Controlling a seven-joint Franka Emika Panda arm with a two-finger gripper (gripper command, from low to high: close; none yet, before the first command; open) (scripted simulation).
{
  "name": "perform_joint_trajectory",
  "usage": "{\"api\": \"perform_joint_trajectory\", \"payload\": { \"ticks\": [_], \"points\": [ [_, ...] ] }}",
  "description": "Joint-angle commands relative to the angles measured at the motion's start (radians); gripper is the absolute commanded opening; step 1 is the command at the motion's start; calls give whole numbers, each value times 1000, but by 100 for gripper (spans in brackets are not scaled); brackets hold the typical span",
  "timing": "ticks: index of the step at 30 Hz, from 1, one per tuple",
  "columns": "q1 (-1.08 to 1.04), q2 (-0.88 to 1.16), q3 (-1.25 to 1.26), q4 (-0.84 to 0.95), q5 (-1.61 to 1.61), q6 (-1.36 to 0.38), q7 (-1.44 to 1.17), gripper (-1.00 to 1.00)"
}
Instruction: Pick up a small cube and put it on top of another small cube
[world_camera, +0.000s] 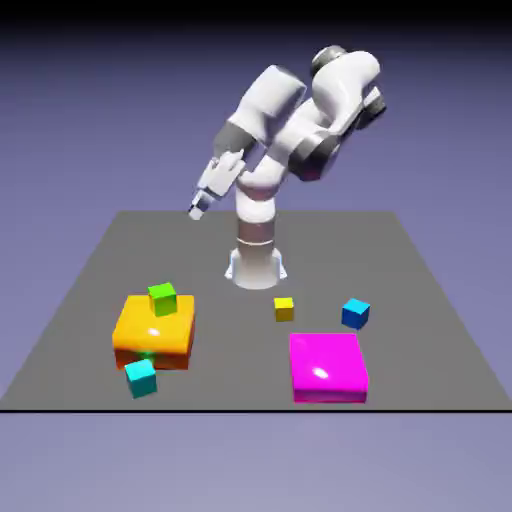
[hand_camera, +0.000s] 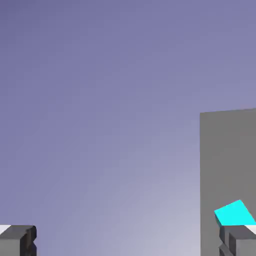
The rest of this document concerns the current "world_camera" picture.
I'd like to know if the large orange box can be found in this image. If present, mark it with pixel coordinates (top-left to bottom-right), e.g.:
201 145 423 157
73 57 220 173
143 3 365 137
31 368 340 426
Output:
111 294 196 371

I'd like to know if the large magenta box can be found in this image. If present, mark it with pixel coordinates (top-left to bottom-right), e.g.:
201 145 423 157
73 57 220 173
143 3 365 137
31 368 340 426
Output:
288 332 370 404

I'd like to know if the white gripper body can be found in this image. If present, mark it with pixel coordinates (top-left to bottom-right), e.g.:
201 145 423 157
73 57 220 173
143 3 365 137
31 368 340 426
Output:
196 150 246 198

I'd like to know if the small blue cube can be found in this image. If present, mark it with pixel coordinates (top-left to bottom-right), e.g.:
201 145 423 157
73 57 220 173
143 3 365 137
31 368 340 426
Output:
340 297 371 331

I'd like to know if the small yellow cube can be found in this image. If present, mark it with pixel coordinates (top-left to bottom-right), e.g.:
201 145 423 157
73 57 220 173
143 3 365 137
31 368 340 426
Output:
273 296 295 323

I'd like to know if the small green cube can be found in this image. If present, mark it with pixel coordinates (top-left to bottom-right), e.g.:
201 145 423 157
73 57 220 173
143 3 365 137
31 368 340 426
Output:
147 281 178 318

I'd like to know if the small cyan cube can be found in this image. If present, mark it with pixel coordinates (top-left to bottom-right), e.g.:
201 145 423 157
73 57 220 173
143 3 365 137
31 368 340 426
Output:
124 358 158 400

